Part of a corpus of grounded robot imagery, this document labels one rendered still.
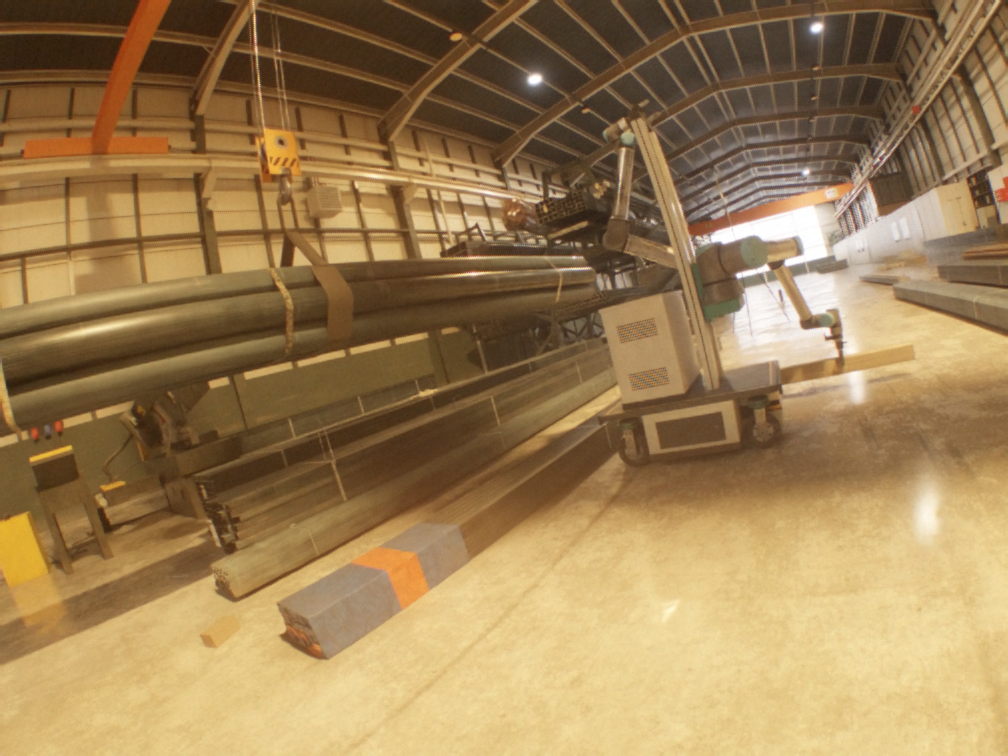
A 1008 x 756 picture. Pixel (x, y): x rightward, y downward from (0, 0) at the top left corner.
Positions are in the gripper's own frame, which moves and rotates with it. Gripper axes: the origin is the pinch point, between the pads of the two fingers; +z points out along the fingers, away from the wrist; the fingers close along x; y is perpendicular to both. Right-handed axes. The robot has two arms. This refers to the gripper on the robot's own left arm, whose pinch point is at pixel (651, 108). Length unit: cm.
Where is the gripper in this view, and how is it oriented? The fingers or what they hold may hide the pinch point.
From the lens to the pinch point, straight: 299.1
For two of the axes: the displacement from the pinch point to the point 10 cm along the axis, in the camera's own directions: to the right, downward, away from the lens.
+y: -1.7, -9.3, 3.3
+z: 7.1, -3.5, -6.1
